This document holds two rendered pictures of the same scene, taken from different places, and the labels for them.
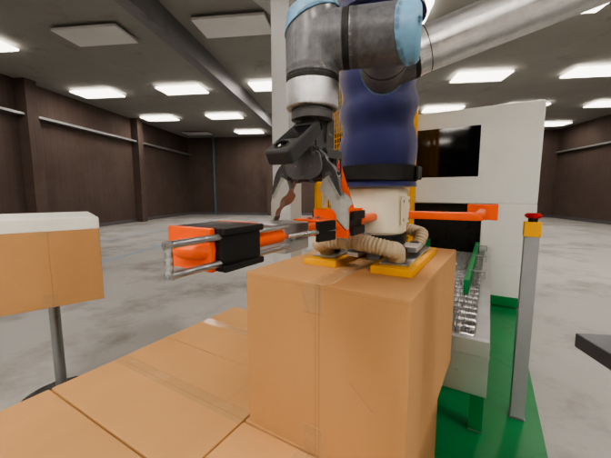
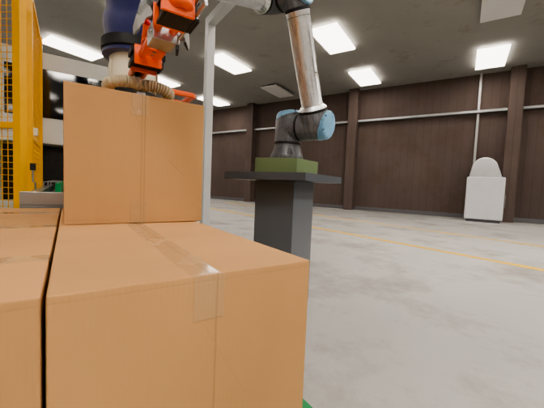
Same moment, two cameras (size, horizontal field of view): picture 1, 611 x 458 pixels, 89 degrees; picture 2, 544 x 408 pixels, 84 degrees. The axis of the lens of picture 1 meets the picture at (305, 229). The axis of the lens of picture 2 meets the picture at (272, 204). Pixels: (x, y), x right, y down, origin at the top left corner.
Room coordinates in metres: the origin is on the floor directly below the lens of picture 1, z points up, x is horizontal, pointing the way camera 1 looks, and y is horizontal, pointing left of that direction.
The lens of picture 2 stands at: (-0.13, 0.66, 0.68)
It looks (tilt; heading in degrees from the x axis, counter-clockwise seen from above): 3 degrees down; 295
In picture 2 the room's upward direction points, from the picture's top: 2 degrees clockwise
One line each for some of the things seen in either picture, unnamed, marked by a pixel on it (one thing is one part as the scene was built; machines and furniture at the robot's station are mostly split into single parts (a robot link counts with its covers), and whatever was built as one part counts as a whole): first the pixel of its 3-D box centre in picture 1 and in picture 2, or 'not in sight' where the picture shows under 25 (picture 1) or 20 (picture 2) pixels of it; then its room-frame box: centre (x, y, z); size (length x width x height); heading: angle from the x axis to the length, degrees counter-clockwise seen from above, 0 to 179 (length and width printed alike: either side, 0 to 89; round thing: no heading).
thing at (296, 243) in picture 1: (282, 235); (162, 36); (0.50, 0.04, 1.07); 0.07 x 0.07 x 0.04; 59
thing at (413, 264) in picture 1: (407, 253); not in sight; (0.85, -0.29, 0.97); 0.34 x 0.10 x 0.05; 149
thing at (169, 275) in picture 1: (275, 241); (189, 27); (0.41, 0.04, 1.07); 0.31 x 0.03 x 0.05; 148
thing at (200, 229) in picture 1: (215, 243); (173, 10); (0.39, 0.11, 1.07); 0.08 x 0.07 x 0.05; 149
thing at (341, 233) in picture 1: (338, 221); (146, 60); (0.69, -0.07, 1.07); 0.10 x 0.08 x 0.06; 59
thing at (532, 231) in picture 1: (524, 322); not in sight; (1.47, -1.08, 0.50); 0.07 x 0.07 x 1.00; 59
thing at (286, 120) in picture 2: not in sight; (289, 127); (0.53, -0.96, 1.02); 0.17 x 0.15 x 0.18; 168
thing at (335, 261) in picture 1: (345, 247); not in sight; (0.95, -0.12, 0.97); 0.34 x 0.10 x 0.05; 149
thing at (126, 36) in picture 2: (377, 174); (134, 51); (0.90, -0.21, 1.19); 0.23 x 0.23 x 0.04
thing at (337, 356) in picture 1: (365, 323); (128, 163); (0.89, -0.18, 0.74); 0.60 x 0.40 x 0.40; 147
